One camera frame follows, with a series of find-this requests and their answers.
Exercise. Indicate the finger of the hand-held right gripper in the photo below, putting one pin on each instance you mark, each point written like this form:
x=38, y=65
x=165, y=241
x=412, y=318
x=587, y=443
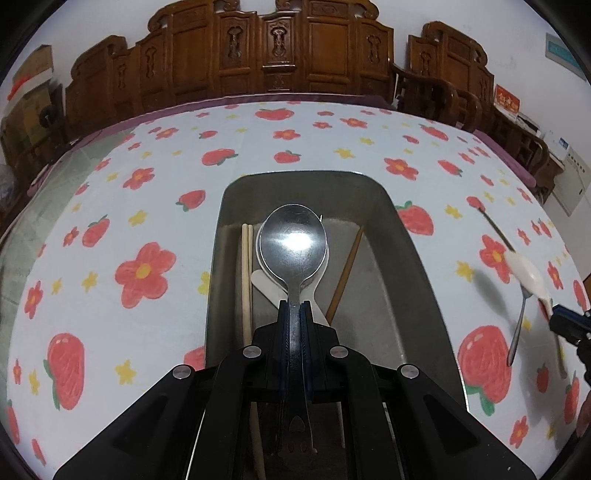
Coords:
x=570, y=314
x=572, y=331

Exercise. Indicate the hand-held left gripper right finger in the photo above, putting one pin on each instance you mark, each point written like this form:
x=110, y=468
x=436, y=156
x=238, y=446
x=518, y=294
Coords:
x=305, y=332

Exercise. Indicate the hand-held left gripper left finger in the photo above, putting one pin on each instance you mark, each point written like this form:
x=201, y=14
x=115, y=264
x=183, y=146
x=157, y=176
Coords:
x=282, y=332

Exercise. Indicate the large white ladle spoon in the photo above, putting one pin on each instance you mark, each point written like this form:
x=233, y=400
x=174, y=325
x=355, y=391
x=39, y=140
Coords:
x=323, y=318

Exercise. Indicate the light wooden chopstick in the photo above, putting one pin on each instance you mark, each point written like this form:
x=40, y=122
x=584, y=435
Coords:
x=250, y=295
x=245, y=277

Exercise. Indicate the small metal spoon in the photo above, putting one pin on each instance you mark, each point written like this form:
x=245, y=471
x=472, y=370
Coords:
x=519, y=325

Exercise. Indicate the small white spoon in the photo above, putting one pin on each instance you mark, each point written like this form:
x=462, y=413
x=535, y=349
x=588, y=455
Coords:
x=526, y=277

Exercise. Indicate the brown wooden chopstick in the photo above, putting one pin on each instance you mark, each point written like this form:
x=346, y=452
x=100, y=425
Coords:
x=346, y=272

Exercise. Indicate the stainless steel tray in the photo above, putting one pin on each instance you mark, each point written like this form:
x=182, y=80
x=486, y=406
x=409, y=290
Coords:
x=383, y=300

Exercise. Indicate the large metal spoon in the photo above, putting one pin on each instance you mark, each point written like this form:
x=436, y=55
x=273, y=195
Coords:
x=293, y=244

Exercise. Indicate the dark brown chopstick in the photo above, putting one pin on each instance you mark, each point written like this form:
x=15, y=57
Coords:
x=495, y=228

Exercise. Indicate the floral printed tablecloth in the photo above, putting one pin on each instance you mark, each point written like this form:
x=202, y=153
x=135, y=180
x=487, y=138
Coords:
x=138, y=207

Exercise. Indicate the wooden armchair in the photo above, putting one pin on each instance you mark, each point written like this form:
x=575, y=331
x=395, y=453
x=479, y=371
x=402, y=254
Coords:
x=438, y=99

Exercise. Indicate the carved wooden bench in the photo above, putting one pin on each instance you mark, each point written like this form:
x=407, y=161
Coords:
x=231, y=60

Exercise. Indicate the carved wooden high-back chair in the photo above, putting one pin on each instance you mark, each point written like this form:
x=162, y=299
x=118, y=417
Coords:
x=455, y=55

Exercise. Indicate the stack of cardboard boxes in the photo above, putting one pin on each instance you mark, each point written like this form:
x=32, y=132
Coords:
x=27, y=101

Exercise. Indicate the red wall sign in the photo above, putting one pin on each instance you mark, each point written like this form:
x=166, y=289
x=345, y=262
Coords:
x=506, y=98

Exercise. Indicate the pale blue wall poster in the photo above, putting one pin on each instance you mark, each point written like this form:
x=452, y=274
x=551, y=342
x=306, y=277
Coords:
x=565, y=53

